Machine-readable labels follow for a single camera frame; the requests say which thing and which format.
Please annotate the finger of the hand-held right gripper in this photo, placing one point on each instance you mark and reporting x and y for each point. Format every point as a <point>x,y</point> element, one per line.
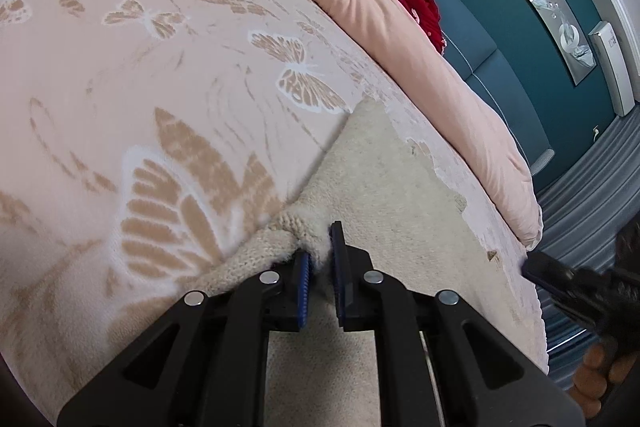
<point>560,282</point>

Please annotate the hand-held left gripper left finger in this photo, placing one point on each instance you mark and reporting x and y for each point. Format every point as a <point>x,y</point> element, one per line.
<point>302,288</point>

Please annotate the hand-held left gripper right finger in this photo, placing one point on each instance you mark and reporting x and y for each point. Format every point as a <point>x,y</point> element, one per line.
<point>336,278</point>

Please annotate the beige knit sweater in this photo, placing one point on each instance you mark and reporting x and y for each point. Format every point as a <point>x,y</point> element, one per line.
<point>390,207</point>

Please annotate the person's right hand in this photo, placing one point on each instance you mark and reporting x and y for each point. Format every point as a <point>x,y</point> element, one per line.
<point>592,374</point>

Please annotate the grey-blue curtain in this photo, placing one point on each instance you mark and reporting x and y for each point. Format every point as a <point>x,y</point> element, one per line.
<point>590,187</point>

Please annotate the white air conditioner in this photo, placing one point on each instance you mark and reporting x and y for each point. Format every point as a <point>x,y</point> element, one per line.
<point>612,67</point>

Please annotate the pink duvet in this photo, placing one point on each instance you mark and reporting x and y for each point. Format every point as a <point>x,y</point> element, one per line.
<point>425,72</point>

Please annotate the blue padded headboard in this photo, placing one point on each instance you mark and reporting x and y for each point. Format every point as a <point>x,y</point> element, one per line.
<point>465,37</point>

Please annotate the pink butterfly print blanket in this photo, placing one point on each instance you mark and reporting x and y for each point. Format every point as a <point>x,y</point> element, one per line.
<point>125,82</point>

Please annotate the red garment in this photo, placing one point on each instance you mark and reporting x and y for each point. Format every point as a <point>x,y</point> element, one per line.
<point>425,12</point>

